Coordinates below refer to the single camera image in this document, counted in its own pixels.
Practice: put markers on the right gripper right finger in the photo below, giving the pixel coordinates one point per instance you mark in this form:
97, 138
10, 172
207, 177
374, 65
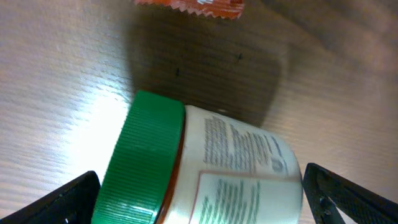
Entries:
328, 193

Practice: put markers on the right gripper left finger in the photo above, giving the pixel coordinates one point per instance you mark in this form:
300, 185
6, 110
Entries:
71, 203

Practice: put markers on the green lid white jar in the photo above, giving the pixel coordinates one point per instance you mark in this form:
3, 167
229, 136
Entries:
175, 163

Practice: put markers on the orange snack bar wrapper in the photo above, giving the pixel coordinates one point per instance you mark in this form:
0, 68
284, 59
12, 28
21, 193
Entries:
225, 9

